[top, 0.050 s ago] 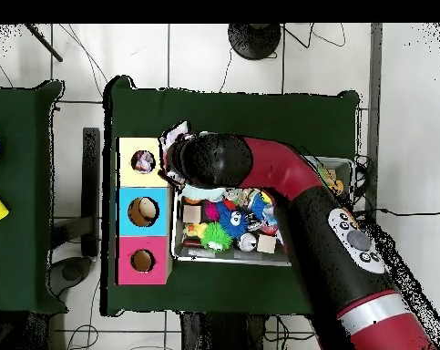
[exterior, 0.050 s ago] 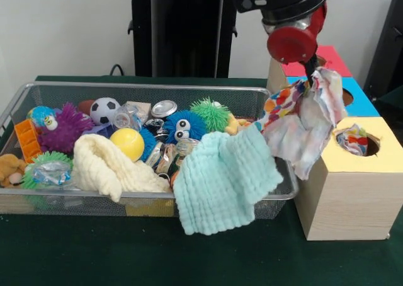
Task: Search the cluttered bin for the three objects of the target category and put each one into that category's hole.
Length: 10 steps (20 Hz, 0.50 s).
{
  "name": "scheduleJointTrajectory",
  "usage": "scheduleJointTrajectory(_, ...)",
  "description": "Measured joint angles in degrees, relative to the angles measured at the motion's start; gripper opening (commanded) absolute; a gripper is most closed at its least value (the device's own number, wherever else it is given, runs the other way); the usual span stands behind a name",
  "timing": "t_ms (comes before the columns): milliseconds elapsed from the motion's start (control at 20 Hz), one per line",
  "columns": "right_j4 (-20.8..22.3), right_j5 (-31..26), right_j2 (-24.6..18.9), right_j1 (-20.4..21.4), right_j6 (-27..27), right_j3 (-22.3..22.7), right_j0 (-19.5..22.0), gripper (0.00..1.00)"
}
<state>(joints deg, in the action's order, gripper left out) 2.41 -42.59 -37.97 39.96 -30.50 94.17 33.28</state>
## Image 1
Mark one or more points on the multicolour dotted cloth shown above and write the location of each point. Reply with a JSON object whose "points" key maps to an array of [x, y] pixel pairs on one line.
{"points": [[143, 161], [176, 133]]}

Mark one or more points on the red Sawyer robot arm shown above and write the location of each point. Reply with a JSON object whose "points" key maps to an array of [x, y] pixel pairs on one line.
{"points": [[278, 164]]}

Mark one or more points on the shallow clear mesh bin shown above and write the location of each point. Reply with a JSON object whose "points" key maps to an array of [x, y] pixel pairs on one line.
{"points": [[181, 255]]}

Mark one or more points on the wooden box with three holes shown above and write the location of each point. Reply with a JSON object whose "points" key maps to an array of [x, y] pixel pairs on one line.
{"points": [[146, 226]]}

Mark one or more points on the pink spiky ball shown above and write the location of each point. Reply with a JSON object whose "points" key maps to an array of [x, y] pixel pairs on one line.
{"points": [[212, 211]]}

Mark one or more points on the blue spiky toy with eyes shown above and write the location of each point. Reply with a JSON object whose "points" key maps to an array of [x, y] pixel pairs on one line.
{"points": [[232, 220]]}

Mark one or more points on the brown wooden block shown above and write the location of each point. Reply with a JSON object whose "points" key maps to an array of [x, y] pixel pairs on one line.
{"points": [[192, 214]]}

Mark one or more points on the green spiky toy with eyes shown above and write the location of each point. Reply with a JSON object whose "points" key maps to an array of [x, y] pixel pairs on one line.
{"points": [[216, 237]]}

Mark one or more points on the yellow plush toy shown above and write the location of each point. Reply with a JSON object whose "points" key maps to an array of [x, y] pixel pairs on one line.
{"points": [[194, 229]]}

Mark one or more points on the yellow ball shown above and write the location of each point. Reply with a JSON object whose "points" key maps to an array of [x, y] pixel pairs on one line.
{"points": [[267, 197]]}

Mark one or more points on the tan plush toy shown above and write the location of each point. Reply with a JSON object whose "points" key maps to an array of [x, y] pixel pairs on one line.
{"points": [[336, 184]]}

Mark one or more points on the black upright panel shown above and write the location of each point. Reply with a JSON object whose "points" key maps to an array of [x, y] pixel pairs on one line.
{"points": [[91, 182]]}

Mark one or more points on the black round stand base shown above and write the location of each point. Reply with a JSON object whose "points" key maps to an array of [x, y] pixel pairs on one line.
{"points": [[255, 40]]}

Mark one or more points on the grey rounded stand foot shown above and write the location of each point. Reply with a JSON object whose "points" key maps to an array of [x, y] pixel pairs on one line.
{"points": [[72, 271]]}

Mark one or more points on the dark green side table cloth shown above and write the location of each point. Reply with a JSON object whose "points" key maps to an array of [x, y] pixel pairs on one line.
{"points": [[19, 164]]}

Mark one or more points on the black tripod leg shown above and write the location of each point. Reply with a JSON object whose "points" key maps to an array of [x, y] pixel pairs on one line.
{"points": [[44, 43]]}

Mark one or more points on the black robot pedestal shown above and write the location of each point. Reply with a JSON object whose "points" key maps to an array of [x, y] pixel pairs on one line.
{"points": [[219, 331]]}

